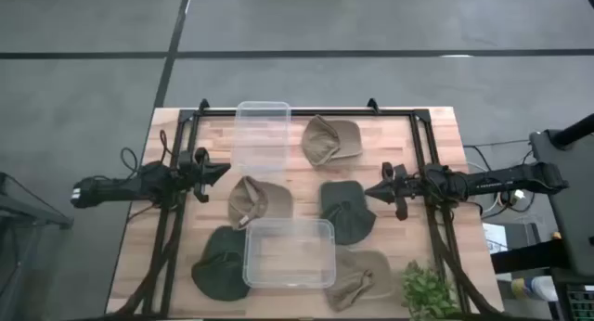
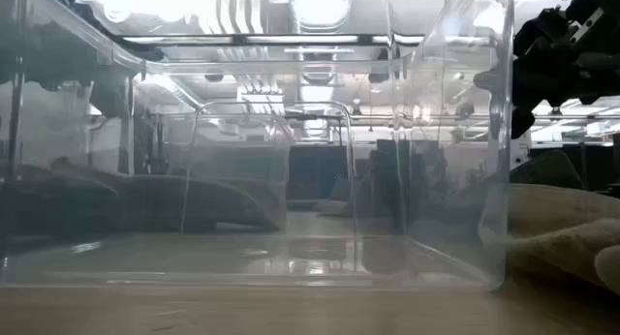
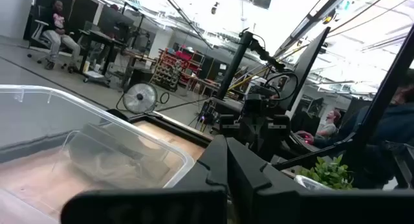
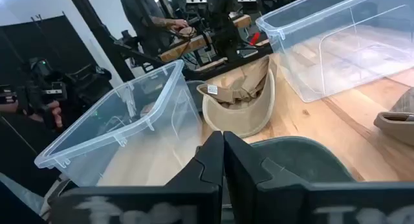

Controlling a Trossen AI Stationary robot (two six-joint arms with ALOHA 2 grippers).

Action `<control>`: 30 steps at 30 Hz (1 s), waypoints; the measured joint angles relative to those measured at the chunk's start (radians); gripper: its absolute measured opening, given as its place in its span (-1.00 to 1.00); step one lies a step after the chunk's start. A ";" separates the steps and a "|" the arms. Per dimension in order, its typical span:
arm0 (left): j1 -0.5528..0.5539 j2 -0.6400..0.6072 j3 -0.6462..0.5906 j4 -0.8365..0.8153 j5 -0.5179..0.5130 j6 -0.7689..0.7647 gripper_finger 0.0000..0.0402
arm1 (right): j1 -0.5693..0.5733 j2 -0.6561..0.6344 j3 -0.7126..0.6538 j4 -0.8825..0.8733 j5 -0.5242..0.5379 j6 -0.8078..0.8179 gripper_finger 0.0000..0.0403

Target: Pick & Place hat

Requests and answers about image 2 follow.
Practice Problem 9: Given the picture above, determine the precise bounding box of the clear plastic storage bin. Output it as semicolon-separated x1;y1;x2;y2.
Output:
0;0;515;292

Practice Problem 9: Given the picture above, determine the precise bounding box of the beige hat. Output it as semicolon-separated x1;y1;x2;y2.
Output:
479;182;620;297

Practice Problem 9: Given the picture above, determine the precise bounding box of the grey cloth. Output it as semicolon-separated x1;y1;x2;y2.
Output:
50;158;288;234

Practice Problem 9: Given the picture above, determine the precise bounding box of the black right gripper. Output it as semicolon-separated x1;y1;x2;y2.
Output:
474;0;620;140

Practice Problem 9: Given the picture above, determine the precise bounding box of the dark green hat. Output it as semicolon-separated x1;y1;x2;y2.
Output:
508;149;585;191

